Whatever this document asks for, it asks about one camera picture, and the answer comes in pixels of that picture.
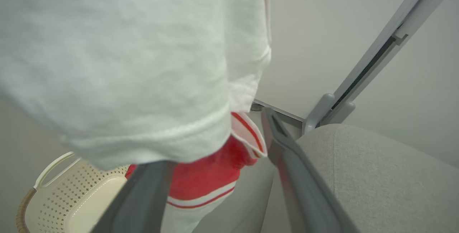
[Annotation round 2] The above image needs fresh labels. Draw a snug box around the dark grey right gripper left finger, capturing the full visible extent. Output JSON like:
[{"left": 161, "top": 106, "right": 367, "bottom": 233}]
[{"left": 91, "top": 161, "right": 177, "bottom": 233}]

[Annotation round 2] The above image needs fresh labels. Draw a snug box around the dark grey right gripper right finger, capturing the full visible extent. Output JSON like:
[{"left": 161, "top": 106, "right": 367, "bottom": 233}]
[{"left": 261, "top": 107, "right": 360, "bottom": 233}]

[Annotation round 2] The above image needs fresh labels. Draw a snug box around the red garment with white stripes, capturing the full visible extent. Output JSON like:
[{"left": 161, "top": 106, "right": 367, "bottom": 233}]
[{"left": 126, "top": 111, "right": 268, "bottom": 233}]

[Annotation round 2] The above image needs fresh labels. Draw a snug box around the white cotton garment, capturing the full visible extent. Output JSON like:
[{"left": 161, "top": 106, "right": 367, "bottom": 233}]
[{"left": 0, "top": 0, "right": 272, "bottom": 171}]

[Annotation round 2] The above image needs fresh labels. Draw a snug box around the cream perforated laundry basket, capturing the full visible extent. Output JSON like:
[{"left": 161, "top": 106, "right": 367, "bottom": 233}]
[{"left": 16, "top": 151, "right": 130, "bottom": 233}]

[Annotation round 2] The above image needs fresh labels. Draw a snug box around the grey partition foot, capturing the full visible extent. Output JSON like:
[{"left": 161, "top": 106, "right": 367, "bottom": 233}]
[
  {"left": 303, "top": 93, "right": 336, "bottom": 135},
  {"left": 325, "top": 101, "right": 356, "bottom": 126}
]

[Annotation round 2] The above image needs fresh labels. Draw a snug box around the grey fabric sofa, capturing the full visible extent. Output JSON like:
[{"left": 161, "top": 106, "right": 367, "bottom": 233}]
[{"left": 260, "top": 124, "right": 459, "bottom": 233}]

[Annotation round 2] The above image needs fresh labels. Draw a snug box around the wide white partition panel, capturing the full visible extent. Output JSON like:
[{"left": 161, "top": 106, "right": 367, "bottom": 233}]
[{"left": 253, "top": 0, "right": 440, "bottom": 123}]

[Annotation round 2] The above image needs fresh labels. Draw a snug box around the narrow white partition panel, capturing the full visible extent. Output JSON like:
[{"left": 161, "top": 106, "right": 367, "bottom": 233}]
[{"left": 332, "top": 0, "right": 459, "bottom": 169}]

